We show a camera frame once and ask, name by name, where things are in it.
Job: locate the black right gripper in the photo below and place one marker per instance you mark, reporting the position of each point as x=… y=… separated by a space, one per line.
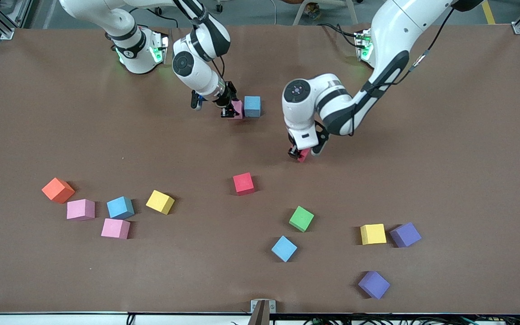
x=227 y=98

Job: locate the red foam block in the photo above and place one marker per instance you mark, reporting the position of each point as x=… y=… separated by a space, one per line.
x=243 y=183
x=304 y=156

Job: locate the pink foam block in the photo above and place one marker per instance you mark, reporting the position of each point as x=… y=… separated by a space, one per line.
x=239 y=109
x=115 y=228
x=81 y=209

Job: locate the blue foam block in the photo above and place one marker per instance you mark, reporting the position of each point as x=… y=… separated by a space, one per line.
x=120 y=207
x=252 y=106
x=284 y=248

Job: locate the yellow foam block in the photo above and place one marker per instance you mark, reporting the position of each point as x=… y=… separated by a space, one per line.
x=373 y=234
x=160 y=201

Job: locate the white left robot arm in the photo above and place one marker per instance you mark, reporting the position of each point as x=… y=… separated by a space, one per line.
x=400 y=27

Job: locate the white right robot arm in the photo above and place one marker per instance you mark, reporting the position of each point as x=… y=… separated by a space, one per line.
x=197 y=72

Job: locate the green foam block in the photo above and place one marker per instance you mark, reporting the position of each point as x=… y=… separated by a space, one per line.
x=301 y=219

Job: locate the white stool legs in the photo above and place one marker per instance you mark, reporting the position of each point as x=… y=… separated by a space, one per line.
x=299 y=13

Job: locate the purple foam block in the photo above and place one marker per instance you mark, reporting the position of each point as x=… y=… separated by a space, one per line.
x=405 y=234
x=373 y=285

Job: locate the brown paper table cover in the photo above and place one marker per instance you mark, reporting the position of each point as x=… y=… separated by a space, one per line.
x=197 y=280

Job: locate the orange foam block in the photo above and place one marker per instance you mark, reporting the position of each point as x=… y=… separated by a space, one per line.
x=57 y=189

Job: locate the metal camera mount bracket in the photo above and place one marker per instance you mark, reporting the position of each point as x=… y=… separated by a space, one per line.
x=262 y=311

